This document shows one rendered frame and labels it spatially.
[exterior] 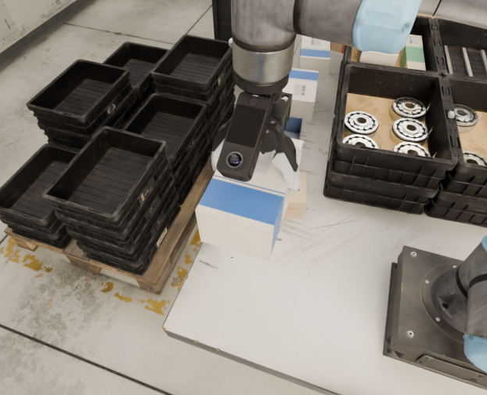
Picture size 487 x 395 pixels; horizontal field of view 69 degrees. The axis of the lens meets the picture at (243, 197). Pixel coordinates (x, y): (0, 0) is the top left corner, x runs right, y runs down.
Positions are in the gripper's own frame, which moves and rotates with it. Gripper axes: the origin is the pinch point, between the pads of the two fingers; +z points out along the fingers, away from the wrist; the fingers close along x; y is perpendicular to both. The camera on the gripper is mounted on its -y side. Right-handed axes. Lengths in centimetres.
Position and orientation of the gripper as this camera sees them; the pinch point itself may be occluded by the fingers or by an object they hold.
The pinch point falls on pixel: (253, 183)
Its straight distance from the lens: 60.2
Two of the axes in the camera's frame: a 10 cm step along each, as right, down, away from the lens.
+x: -9.5, -2.5, 2.0
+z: 0.0, 6.3, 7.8
